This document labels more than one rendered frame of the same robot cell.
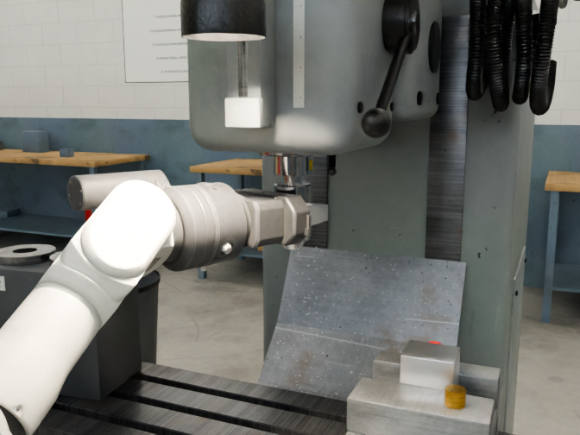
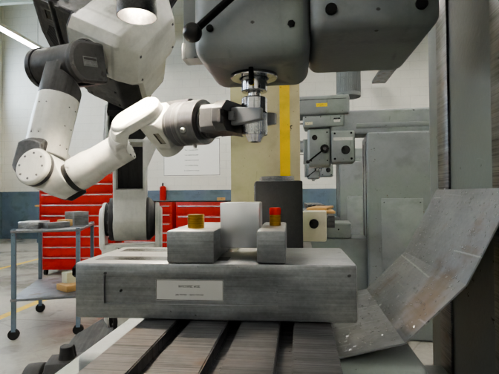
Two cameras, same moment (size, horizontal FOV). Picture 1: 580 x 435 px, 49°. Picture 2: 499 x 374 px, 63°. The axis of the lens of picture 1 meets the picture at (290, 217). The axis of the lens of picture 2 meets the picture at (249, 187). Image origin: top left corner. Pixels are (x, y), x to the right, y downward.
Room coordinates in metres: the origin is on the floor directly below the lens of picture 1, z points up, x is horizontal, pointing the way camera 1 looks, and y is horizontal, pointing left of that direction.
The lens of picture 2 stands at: (0.54, -0.72, 1.09)
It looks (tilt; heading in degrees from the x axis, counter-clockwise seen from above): 1 degrees up; 73
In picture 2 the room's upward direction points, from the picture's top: straight up
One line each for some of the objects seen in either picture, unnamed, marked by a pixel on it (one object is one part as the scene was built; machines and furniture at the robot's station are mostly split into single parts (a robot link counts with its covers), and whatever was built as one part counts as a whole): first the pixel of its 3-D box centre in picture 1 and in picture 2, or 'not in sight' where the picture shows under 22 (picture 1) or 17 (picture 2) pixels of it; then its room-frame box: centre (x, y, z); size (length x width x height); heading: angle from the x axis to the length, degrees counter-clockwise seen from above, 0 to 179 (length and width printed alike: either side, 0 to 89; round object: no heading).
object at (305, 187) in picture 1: (293, 186); (254, 100); (0.76, 0.00, 1.26); 0.05 x 0.05 x 0.01
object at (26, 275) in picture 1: (56, 315); (276, 213); (0.94, 0.36, 1.04); 0.22 x 0.12 x 0.20; 74
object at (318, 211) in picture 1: (311, 215); (245, 114); (0.74, -0.02, 1.23); 0.06 x 0.02 x 0.03; 134
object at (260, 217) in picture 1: (234, 222); (213, 122); (0.70, 0.06, 1.23); 0.13 x 0.12 x 0.10; 44
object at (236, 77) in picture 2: (293, 150); (254, 76); (0.76, 0.00, 1.31); 0.09 x 0.09 x 0.01
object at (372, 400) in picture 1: (419, 414); (203, 240); (0.64, -0.14, 1.03); 0.15 x 0.06 x 0.04; 68
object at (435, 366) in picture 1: (430, 375); (242, 223); (0.69, -0.16, 1.05); 0.06 x 0.05 x 0.06; 68
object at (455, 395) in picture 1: (455, 396); (196, 221); (0.63, -0.18, 1.06); 0.02 x 0.02 x 0.02
